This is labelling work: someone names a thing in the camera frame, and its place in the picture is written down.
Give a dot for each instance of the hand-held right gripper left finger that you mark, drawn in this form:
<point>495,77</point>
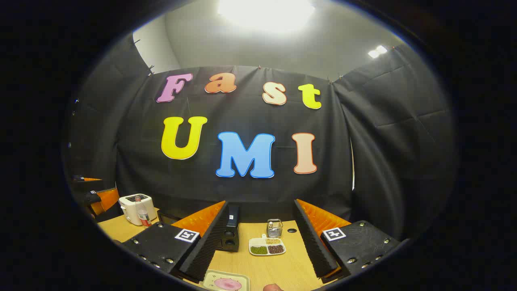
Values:
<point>210,242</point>

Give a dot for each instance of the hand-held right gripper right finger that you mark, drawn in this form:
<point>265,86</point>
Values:
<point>313,242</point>

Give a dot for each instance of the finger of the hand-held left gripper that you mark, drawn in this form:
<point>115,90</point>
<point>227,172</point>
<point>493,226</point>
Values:
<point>107,200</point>
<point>91,179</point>

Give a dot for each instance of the black electric oven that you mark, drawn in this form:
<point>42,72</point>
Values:
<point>231,234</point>

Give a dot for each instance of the cream square plate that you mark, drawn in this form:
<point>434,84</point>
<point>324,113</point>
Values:
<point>210,279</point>

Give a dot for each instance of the pink ham slice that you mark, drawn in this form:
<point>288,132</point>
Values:
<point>227,284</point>

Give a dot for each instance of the white toaster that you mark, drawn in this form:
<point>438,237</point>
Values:
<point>128,210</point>

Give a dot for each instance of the clear bottle with red label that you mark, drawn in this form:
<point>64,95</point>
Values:
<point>143,214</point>

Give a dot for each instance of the white divided dish with beans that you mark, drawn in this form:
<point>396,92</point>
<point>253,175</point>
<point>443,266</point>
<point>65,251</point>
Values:
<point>266,246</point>

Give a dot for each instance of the small ceiling light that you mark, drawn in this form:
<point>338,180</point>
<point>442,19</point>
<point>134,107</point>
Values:
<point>377,51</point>

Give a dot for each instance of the large ceiling light panel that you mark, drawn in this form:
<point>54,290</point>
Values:
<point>266,12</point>

